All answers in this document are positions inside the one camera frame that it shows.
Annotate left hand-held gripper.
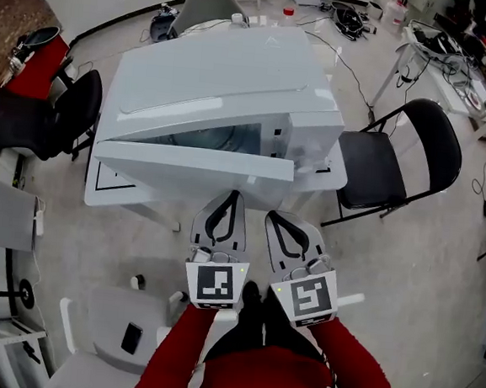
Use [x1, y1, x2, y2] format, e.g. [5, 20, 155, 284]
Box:
[180, 186, 257, 316]

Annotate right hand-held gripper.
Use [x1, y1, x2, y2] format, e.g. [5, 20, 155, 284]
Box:
[255, 209, 349, 333]

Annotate white machine door panel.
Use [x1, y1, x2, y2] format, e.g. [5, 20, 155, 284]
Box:
[87, 136, 298, 215]

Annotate white microwave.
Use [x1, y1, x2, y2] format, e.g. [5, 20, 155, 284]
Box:
[96, 9, 355, 178]

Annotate person's right forearm red sleeve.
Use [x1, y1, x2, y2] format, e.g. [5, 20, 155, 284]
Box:
[303, 314, 424, 388]

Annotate person's left forearm red sleeve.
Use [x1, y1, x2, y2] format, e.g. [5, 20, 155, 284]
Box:
[126, 298, 218, 388]

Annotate person's right black shoe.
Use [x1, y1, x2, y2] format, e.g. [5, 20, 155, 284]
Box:
[262, 286, 289, 320]

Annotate person's black shoe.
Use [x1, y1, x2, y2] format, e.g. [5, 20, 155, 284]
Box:
[262, 286, 289, 320]
[240, 279, 264, 310]

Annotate person's left black shoe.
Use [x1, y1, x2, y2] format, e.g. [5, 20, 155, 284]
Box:
[240, 279, 264, 310]

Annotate person's black trousers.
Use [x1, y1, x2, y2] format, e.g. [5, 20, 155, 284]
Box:
[201, 276, 338, 375]

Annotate black folding chair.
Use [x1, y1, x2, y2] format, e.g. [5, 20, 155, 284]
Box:
[320, 89, 468, 240]

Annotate white square table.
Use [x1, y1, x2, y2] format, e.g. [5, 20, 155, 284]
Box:
[80, 19, 361, 247]

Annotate black smartphone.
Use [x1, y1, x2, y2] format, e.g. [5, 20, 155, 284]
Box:
[119, 322, 146, 357]

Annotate person's red top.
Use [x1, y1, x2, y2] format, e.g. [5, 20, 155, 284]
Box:
[183, 337, 382, 388]

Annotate white armchair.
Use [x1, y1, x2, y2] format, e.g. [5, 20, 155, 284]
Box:
[43, 278, 190, 388]

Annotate white power adapter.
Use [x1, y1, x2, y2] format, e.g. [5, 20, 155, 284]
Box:
[31, 196, 49, 237]

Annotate black round stand base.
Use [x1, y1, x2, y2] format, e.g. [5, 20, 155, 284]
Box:
[17, 278, 39, 311]

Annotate black floor device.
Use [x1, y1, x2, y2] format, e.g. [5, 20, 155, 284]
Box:
[148, 2, 181, 45]

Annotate long white work table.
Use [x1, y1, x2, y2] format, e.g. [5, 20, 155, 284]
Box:
[366, 16, 486, 141]

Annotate grey metal cabinet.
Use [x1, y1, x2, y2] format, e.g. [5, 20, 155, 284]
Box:
[0, 168, 44, 252]

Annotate black office chair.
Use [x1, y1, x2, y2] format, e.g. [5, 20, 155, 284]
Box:
[0, 61, 107, 167]

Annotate grey shell chair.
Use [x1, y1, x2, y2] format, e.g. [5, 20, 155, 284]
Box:
[169, 0, 249, 43]

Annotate white metal rack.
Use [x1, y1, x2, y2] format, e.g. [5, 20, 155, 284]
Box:
[0, 314, 61, 388]

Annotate white plastic jug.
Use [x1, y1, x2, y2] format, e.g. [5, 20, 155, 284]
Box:
[381, 0, 409, 28]

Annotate black floor cable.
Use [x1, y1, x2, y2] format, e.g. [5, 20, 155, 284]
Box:
[296, 29, 382, 117]

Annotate black bag of cables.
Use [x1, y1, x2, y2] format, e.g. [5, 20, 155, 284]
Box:
[329, 1, 370, 40]

